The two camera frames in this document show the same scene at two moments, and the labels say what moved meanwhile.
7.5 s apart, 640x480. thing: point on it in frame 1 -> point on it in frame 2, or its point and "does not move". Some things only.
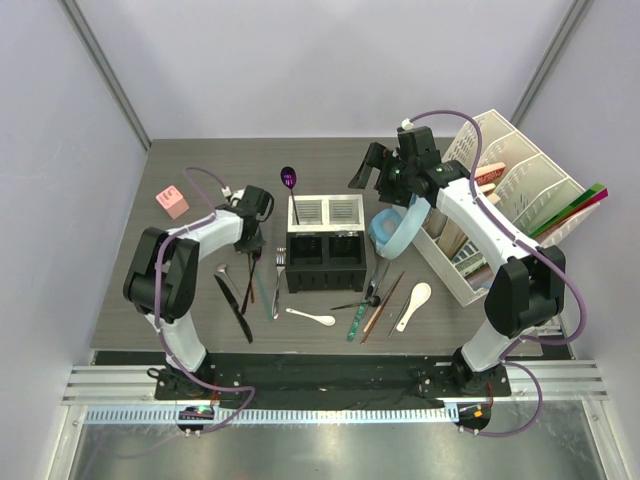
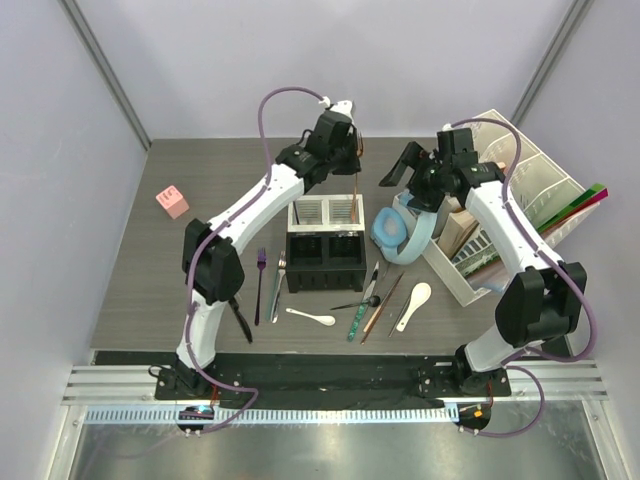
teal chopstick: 263,292 -> 269,311
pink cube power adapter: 172,200 does not move
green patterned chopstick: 361,313 does not move
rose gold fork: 250,273 -> 360,149
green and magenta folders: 596,192 does not move
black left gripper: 248,247 -> 352,166
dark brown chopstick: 381,308 does not move
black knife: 235,307 does not move
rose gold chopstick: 380,307 does not move
